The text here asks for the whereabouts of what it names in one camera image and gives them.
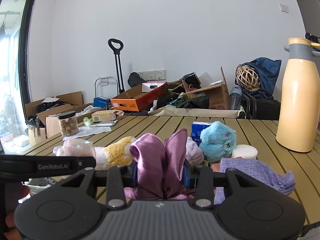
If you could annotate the open cardboard boxes left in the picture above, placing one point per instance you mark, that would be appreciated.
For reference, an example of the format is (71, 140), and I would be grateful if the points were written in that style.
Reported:
(42, 121)

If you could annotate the cream yellow thermos jug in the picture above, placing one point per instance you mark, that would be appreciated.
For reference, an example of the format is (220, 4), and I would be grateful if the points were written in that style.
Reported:
(299, 110)

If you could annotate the white wall socket panel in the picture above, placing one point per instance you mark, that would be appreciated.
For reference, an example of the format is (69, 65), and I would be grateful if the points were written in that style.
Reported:
(153, 75)

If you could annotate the dark blue cloth bag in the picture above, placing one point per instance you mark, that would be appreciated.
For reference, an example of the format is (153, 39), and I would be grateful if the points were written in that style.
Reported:
(268, 71)

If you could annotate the blue plush toy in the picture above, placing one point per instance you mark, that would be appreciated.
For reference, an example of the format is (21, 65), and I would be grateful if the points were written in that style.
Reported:
(217, 141)

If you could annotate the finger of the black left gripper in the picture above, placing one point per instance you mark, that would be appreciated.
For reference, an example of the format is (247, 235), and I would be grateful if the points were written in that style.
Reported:
(43, 166)

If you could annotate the lavender burlap drawstring pouch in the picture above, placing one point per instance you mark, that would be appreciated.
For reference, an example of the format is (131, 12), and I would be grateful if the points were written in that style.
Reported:
(249, 180)

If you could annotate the black trolley handle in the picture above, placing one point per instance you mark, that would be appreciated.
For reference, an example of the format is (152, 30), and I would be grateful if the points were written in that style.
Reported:
(117, 46)

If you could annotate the lilac fuzzy sock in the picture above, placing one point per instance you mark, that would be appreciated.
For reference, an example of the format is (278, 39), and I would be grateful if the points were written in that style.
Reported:
(194, 154)

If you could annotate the clear jar of snacks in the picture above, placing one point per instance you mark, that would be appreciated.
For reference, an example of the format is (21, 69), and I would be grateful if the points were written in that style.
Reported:
(68, 123)

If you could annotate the brown cardboard box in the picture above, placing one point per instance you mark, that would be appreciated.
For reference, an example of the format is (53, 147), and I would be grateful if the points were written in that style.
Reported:
(205, 85)

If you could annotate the orange cardboard box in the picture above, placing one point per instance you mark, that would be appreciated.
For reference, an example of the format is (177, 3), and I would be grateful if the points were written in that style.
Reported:
(139, 97)

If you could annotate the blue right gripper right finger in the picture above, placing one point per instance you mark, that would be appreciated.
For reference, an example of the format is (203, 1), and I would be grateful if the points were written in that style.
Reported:
(188, 175)

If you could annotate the white paper sheet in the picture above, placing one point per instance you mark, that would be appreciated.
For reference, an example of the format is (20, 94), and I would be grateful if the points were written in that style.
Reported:
(93, 130)

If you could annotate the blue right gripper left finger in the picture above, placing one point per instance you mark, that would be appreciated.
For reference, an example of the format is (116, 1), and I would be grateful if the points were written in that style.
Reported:
(135, 176)

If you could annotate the woven rattan ball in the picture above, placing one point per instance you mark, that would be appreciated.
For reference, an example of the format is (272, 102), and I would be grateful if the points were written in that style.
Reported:
(247, 77)

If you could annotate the purple satin bow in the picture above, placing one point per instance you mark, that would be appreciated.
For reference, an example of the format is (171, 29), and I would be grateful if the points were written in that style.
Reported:
(159, 168)

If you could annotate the blue tissue pack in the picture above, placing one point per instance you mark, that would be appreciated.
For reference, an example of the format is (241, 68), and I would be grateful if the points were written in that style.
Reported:
(196, 128)

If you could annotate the white foam cylinder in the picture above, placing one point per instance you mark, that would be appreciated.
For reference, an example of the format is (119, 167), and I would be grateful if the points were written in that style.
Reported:
(245, 152)

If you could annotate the small tan carton box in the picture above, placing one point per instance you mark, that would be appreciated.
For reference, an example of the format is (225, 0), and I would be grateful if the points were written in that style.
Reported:
(105, 115)

